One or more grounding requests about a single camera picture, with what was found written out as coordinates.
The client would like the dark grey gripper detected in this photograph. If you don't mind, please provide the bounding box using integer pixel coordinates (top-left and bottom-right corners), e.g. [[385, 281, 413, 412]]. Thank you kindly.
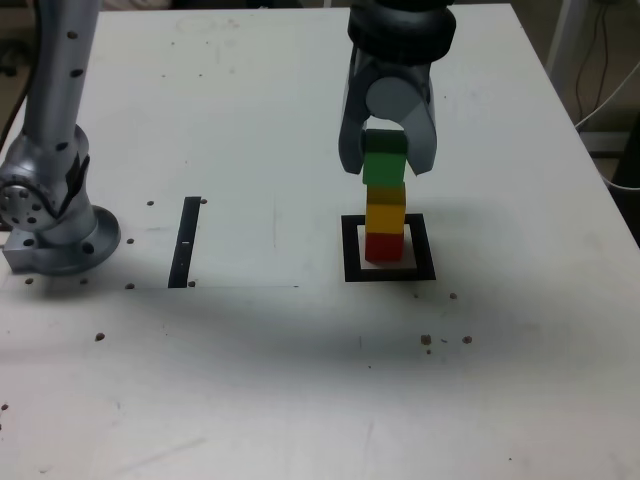
[[338, 46, 439, 177]]

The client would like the green cube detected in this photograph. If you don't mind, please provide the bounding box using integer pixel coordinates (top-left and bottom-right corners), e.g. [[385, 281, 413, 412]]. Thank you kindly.
[[361, 129, 408, 188]]

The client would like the yellow cube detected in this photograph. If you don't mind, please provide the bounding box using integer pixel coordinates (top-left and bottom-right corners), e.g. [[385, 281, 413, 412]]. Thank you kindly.
[[365, 182, 408, 235]]

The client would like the red cube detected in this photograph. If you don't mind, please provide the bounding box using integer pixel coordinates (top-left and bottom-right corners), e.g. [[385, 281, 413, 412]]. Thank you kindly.
[[364, 231, 405, 263]]

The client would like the black tape square outline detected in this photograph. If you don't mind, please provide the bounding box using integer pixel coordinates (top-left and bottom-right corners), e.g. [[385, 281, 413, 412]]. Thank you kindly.
[[341, 213, 437, 283]]

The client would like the black tape strip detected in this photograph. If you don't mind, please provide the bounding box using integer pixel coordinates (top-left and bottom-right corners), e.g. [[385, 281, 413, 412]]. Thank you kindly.
[[167, 196, 202, 290]]

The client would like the white metal frame post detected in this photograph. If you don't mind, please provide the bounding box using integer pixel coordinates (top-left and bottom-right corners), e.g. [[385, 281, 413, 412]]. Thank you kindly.
[[545, 0, 585, 94]]

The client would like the thin black background cable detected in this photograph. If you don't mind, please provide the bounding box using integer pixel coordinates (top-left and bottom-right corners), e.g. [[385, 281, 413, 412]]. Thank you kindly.
[[573, 0, 610, 124]]

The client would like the white background cable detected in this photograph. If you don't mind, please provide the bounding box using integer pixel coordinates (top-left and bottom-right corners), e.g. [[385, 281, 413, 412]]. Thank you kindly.
[[573, 62, 640, 192]]

